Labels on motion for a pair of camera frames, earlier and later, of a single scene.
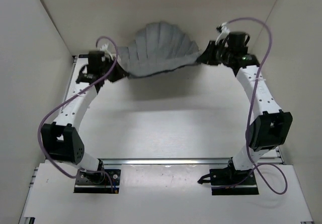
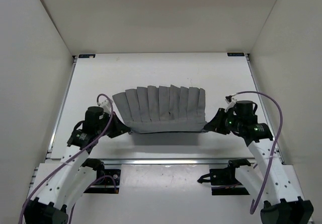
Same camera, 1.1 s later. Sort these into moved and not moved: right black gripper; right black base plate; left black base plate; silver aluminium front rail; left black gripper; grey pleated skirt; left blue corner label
Moved: left black gripper; right black gripper; grey pleated skirt
Not moved: silver aluminium front rail; left black base plate; right black base plate; left blue corner label
